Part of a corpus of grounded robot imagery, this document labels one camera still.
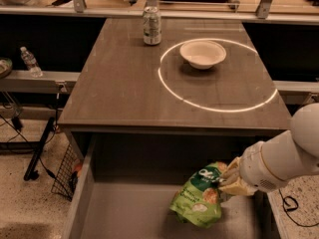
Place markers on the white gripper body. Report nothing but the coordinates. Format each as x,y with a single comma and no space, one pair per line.
257,168

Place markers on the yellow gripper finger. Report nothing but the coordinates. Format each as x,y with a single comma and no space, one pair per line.
231,173
237,187

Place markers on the green rice chip bag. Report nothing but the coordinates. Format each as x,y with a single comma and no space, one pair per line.
198,201

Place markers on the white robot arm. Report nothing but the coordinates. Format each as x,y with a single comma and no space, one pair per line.
269,165

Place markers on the open grey drawer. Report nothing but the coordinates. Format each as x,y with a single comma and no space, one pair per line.
128,181

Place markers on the white paper bowl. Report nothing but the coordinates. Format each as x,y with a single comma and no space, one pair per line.
202,55

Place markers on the silver green soda can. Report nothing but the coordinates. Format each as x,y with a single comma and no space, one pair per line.
152,25

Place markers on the black stand leg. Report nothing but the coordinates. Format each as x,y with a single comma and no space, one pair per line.
31,173

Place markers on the grey side shelf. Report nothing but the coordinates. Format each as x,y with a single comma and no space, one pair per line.
50,83

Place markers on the clear plastic water bottle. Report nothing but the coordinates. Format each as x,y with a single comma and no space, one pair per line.
31,63

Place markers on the round dish on shelf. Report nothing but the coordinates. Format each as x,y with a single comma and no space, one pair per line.
5,67

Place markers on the black wire basket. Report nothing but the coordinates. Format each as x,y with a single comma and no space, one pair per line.
68,175

